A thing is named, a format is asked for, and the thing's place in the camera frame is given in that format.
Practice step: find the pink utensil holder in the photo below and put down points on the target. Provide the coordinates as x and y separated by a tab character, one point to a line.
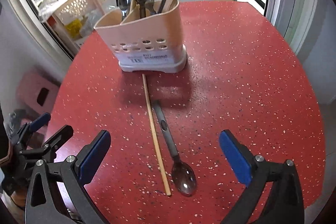
153	43

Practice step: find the light bamboo chopstick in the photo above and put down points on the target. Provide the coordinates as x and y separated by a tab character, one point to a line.
155	139

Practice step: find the pink perforated storage rack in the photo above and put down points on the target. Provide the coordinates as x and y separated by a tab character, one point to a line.
74	19

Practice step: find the pink plastic stool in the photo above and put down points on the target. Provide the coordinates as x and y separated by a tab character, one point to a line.
38	91

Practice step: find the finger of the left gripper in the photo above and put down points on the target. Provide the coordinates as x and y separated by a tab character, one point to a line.
41	121
58	139

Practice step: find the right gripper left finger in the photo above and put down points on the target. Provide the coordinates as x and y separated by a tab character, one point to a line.
44	202

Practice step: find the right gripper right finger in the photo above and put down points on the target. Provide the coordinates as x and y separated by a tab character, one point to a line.
285	200

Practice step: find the grey handled metal spoon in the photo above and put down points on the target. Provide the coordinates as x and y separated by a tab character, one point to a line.
182	174

